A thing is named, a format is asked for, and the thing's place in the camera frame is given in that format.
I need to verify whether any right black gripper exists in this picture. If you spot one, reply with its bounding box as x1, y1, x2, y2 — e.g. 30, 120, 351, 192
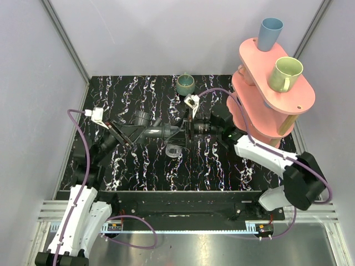
165, 107, 222, 147

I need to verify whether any dark grey pipe tee fitting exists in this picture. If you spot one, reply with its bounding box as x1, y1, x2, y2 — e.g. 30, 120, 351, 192
134, 110, 180, 144

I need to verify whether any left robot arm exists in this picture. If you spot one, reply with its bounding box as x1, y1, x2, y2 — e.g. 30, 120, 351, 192
35, 121, 149, 265

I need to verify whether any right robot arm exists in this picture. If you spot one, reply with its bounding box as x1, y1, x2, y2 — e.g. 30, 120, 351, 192
163, 113, 327, 220

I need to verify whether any teal ceramic bowl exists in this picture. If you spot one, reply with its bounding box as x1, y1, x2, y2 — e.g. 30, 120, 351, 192
175, 74, 195, 96

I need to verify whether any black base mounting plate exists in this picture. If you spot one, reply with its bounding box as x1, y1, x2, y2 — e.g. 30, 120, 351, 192
95, 191, 285, 221

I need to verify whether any green ceramic mug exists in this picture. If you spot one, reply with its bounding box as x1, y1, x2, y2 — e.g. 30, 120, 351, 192
267, 57, 303, 93

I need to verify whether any blue plastic cup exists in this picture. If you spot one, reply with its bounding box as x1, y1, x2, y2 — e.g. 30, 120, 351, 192
257, 18, 283, 52

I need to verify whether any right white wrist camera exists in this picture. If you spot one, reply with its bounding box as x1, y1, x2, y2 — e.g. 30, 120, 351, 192
184, 94, 200, 119

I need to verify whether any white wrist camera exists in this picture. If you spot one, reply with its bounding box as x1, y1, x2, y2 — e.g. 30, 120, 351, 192
184, 94, 200, 119
84, 107, 109, 129

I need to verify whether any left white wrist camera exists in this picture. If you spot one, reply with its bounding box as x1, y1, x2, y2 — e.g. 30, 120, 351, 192
84, 107, 109, 129

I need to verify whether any aluminium rail frame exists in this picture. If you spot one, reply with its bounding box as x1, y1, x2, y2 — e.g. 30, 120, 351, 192
35, 201, 342, 236

